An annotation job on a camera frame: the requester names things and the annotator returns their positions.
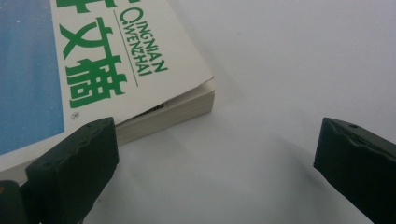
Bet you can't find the white green-lettered magazine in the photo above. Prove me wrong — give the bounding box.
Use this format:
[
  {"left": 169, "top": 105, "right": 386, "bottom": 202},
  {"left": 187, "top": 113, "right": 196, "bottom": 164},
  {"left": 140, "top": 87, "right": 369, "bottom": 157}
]
[{"left": 0, "top": 0, "right": 217, "bottom": 185}]

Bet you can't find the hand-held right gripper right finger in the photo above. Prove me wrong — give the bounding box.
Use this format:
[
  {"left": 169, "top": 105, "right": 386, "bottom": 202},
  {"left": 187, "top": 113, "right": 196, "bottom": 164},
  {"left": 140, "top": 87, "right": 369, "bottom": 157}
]
[{"left": 313, "top": 117, "right": 396, "bottom": 224}]

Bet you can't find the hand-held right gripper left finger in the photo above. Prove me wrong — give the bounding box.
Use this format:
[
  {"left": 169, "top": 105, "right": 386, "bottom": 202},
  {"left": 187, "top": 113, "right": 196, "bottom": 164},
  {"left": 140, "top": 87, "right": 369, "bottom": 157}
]
[{"left": 24, "top": 117, "right": 120, "bottom": 224}]

